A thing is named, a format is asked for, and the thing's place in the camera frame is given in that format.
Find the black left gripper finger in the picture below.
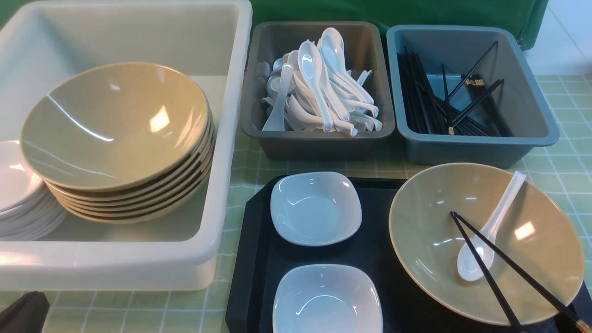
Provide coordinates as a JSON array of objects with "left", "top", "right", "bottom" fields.
[{"left": 0, "top": 291, "right": 50, "bottom": 333}]

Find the white square dish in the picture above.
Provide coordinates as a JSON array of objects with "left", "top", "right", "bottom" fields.
[
  {"left": 272, "top": 264, "right": 383, "bottom": 333},
  {"left": 270, "top": 171, "right": 363, "bottom": 247}
]

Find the white soup spoon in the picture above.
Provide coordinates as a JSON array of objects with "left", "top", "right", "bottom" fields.
[{"left": 457, "top": 171, "right": 526, "bottom": 282}]

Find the black chopstick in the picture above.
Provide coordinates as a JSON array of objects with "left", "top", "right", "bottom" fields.
[
  {"left": 454, "top": 211, "right": 591, "bottom": 333},
  {"left": 450, "top": 211, "right": 525, "bottom": 333}
]

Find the beige noodle bowl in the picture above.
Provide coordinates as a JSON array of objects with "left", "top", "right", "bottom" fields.
[{"left": 388, "top": 163, "right": 585, "bottom": 326}]

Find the stack of beige noodle bowls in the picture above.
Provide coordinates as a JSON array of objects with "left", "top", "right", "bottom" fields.
[{"left": 20, "top": 62, "right": 216, "bottom": 225}]

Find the stack of white plates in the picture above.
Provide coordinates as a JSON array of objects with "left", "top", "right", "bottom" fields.
[{"left": 0, "top": 141, "right": 68, "bottom": 241}]

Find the black plastic serving tray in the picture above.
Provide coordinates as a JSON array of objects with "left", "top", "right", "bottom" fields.
[{"left": 225, "top": 175, "right": 592, "bottom": 333}]

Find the large white plastic tub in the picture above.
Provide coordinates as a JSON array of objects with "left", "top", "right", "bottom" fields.
[{"left": 1, "top": 0, "right": 253, "bottom": 291}]

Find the pile of white soup spoons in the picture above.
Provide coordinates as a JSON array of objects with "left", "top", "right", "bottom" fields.
[{"left": 255, "top": 27, "right": 383, "bottom": 137}]

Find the grey plastic spoon bin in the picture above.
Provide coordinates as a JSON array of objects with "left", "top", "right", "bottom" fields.
[{"left": 240, "top": 21, "right": 396, "bottom": 160}]

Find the blue-grey plastic chopstick bin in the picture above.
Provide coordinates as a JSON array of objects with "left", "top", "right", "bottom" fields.
[{"left": 386, "top": 25, "right": 560, "bottom": 168}]

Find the pile of black chopsticks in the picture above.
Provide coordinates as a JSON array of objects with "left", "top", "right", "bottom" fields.
[{"left": 397, "top": 41, "right": 513, "bottom": 137}]

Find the green checkered tablecloth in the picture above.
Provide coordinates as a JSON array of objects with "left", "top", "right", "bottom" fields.
[{"left": 0, "top": 74, "right": 592, "bottom": 333}]

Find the green cloth backdrop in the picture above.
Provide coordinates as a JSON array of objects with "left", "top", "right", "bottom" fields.
[{"left": 0, "top": 0, "right": 549, "bottom": 51}]

